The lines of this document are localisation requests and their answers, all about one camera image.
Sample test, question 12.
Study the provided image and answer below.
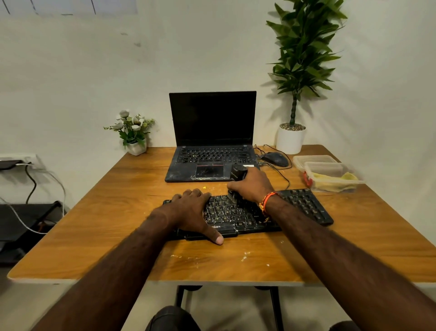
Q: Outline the person's left knee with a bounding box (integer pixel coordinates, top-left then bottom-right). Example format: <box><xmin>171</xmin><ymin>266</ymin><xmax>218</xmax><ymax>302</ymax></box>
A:
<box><xmin>146</xmin><ymin>306</ymin><xmax>201</xmax><ymax>331</ymax></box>

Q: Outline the black handheld cleaning brush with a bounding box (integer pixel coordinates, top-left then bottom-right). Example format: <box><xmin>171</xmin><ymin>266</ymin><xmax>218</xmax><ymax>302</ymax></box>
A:
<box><xmin>228</xmin><ymin>164</ymin><xmax>248</xmax><ymax>205</ymax></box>

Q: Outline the clear plastic container yellow cloth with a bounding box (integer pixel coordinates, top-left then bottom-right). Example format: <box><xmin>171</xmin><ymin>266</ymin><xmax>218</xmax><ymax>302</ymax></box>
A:
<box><xmin>303</xmin><ymin>162</ymin><xmax>365</xmax><ymax>193</ymax></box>

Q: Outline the black mouse cable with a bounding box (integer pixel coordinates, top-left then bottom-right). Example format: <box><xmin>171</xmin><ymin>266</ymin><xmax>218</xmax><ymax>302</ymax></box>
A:
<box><xmin>254</xmin><ymin>144</ymin><xmax>293</xmax><ymax>190</ymax></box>

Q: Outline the black computer mouse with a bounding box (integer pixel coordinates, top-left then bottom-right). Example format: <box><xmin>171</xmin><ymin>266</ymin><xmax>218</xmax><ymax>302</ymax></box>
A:
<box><xmin>260</xmin><ymin>152</ymin><xmax>289</xmax><ymax>168</ymax></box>

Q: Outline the person's knee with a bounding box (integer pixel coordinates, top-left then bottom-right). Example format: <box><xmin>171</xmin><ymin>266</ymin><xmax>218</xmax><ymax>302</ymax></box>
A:
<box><xmin>146</xmin><ymin>306</ymin><xmax>201</xmax><ymax>331</ymax></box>
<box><xmin>329</xmin><ymin>321</ymin><xmax>360</xmax><ymax>331</ymax></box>

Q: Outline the person's right forearm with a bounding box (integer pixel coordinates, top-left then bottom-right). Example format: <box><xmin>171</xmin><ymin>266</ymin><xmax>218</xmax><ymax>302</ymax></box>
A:
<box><xmin>264</xmin><ymin>196</ymin><xmax>436</xmax><ymax>331</ymax></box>

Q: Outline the black computer keyboard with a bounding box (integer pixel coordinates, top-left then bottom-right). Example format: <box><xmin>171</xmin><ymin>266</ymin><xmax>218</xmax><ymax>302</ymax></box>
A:
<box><xmin>163</xmin><ymin>188</ymin><xmax>334</xmax><ymax>241</ymax></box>

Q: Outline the black low stand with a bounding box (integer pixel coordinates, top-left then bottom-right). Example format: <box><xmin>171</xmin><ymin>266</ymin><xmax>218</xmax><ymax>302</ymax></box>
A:
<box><xmin>0</xmin><ymin>201</ymin><xmax>66</xmax><ymax>266</ymax></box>

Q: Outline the tall green plant white pot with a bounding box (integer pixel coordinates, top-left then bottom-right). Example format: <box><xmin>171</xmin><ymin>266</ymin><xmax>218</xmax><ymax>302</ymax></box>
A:
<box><xmin>266</xmin><ymin>0</ymin><xmax>348</xmax><ymax>155</ymax></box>

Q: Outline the black laptop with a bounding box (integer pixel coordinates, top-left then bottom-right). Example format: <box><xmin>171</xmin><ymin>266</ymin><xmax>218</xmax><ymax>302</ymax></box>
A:
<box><xmin>165</xmin><ymin>91</ymin><xmax>260</xmax><ymax>183</ymax></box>

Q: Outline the person's right hand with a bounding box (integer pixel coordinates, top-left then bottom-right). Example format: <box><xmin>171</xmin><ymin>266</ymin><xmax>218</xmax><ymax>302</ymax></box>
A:
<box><xmin>227</xmin><ymin>166</ymin><xmax>277</xmax><ymax>205</ymax></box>

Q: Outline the person's left forearm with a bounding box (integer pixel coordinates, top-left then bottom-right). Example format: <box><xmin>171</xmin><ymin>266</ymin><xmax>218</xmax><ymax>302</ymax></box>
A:
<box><xmin>32</xmin><ymin>210</ymin><xmax>178</xmax><ymax>331</ymax></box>

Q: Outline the person's left hand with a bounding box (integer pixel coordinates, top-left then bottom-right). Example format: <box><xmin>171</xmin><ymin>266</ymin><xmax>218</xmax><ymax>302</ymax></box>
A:
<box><xmin>150</xmin><ymin>188</ymin><xmax>224</xmax><ymax>245</ymax></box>

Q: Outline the small white flowers white pot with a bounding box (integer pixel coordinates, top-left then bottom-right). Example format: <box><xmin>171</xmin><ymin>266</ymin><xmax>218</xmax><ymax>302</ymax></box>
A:
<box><xmin>104</xmin><ymin>109</ymin><xmax>156</xmax><ymax>156</ymax></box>

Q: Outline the black table leg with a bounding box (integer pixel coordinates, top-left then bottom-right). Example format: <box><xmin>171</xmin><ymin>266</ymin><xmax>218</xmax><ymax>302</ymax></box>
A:
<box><xmin>255</xmin><ymin>286</ymin><xmax>284</xmax><ymax>331</ymax></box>
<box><xmin>174</xmin><ymin>286</ymin><xmax>203</xmax><ymax>307</ymax></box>

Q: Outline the orange thread wristband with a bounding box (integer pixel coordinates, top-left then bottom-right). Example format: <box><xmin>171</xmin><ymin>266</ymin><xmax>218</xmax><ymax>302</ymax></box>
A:
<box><xmin>258</xmin><ymin>192</ymin><xmax>280</xmax><ymax>222</ymax></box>

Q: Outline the white cable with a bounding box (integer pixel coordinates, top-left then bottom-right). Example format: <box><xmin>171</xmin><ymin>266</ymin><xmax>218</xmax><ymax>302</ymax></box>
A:
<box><xmin>0</xmin><ymin>163</ymin><xmax>67</xmax><ymax>235</ymax></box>

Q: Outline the white wall socket strip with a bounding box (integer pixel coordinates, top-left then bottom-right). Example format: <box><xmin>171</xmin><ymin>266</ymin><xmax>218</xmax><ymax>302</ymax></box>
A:
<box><xmin>0</xmin><ymin>153</ymin><xmax>39</xmax><ymax>171</ymax></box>

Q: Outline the black power cable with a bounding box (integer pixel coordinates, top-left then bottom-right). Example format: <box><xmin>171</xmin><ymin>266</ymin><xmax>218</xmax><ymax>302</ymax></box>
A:
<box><xmin>25</xmin><ymin>165</ymin><xmax>37</xmax><ymax>204</ymax></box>

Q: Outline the person's right knee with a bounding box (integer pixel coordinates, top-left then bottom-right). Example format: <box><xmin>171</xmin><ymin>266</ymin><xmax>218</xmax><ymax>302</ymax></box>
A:
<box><xmin>329</xmin><ymin>321</ymin><xmax>360</xmax><ymax>331</ymax></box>

